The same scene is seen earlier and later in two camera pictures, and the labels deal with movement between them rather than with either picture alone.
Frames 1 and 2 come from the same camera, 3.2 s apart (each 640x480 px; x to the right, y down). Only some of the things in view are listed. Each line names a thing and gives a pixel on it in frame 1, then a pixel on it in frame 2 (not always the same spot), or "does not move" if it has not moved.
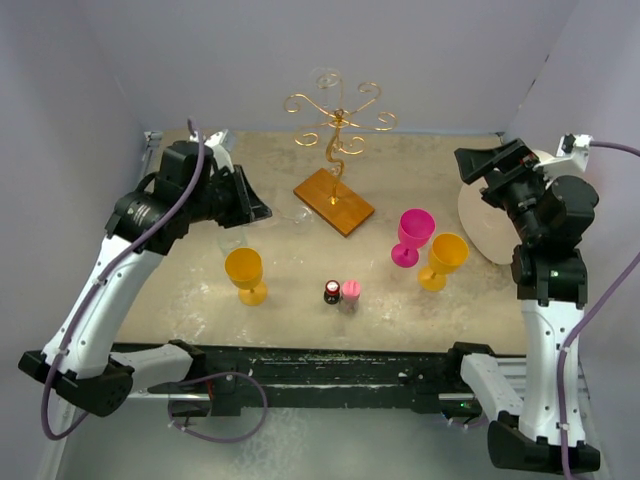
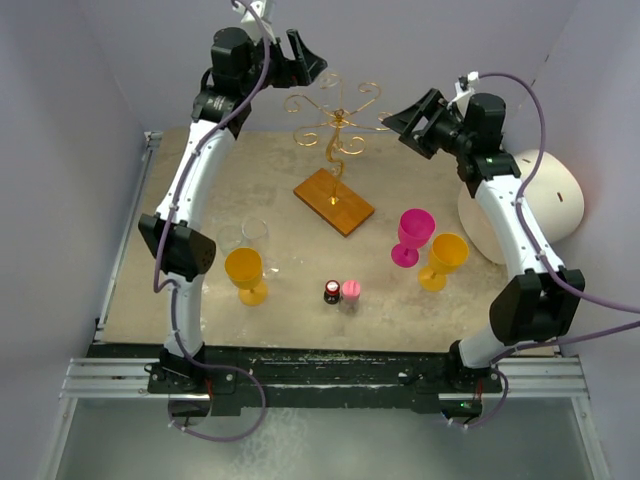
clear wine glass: x=327 y=83 does not move
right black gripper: x=511 y=157 -> x=430 y=106
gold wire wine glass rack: x=324 y=192 does not move
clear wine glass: x=298 y=214 -> x=255 y=235
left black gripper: x=248 y=206 -> x=290 y=73
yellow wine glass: x=244 y=269 does not move
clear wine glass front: x=232 y=238 does not move
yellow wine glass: x=448 y=252 does not move
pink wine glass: x=415 y=229 does not move
